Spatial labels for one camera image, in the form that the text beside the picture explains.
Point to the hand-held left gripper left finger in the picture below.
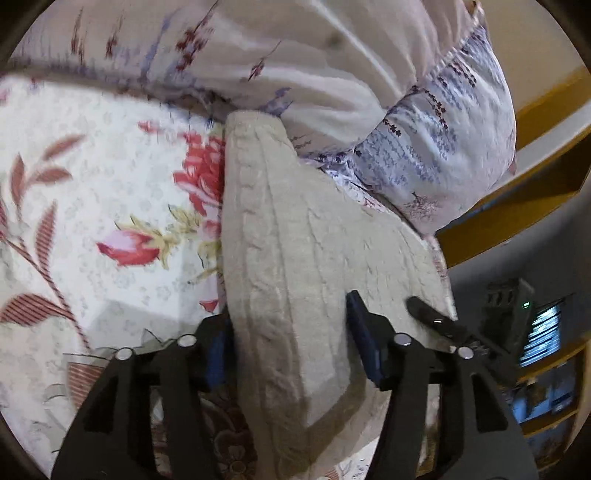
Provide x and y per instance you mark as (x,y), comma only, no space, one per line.
(213,364)

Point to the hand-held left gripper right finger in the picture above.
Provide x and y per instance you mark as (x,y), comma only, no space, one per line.
(364,344)

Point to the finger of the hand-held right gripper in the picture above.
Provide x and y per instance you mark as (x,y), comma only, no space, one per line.
(431,316)

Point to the wooden bookshelf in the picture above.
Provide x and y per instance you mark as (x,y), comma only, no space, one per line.
(549,369)

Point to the floral bed sheet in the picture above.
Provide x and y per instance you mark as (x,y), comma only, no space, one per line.
(106,184)

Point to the floral white pillow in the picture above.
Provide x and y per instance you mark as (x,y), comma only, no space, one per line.
(323,60)

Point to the yellow wooden bed frame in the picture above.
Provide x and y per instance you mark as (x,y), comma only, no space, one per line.
(531,198)

